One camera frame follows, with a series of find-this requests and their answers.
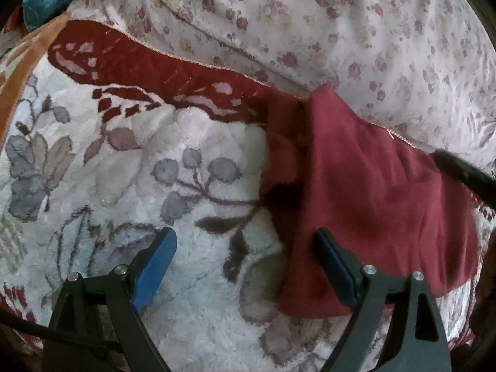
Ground dark red small garment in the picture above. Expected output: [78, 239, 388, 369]
[260, 86, 478, 318]

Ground pink floral bed sheet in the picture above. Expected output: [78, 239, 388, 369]
[71, 0, 495, 172]

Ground white and red floral blanket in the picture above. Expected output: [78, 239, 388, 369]
[0, 18, 496, 372]

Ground orange patterned cloth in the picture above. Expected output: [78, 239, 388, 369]
[0, 12, 71, 144]

